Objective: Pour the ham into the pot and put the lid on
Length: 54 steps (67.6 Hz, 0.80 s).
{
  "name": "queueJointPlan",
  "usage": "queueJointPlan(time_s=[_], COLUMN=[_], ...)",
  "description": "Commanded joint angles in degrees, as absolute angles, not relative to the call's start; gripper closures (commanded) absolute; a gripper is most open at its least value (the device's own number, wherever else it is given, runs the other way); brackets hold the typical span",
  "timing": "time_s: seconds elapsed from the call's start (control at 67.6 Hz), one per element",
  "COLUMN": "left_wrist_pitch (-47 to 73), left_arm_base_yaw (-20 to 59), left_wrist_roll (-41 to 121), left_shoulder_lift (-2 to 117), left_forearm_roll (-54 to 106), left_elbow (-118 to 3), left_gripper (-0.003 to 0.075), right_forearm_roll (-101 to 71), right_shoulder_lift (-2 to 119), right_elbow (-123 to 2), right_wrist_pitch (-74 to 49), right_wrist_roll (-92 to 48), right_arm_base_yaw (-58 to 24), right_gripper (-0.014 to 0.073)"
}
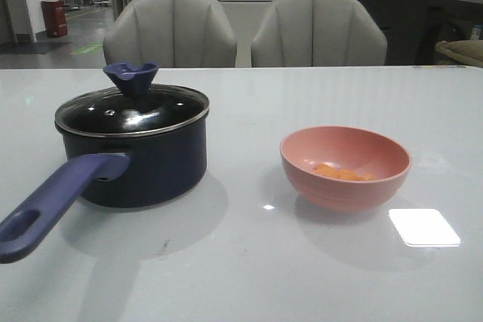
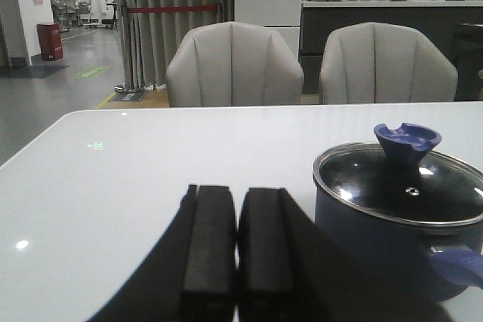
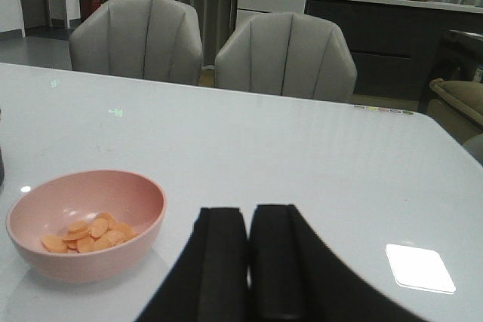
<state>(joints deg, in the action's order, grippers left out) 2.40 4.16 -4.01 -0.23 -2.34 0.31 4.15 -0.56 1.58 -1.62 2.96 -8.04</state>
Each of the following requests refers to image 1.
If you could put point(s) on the glass lid with blue knob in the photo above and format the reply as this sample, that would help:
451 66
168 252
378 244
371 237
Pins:
134 107

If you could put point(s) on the red trash bin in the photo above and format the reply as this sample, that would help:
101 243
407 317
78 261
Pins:
54 18

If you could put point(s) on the pink bowl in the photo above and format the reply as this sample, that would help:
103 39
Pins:
356 149

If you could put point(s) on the beige cushion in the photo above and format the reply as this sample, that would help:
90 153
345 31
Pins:
466 52

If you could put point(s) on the left grey chair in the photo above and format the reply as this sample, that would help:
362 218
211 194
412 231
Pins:
173 34

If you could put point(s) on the dark blue saucepan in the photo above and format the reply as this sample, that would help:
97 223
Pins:
120 173

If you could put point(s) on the orange ham slices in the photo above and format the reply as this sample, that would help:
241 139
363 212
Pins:
327 170

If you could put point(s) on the right grey chair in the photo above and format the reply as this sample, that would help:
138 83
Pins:
304 33

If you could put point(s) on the grey chair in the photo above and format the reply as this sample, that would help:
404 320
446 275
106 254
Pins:
304 33
173 34

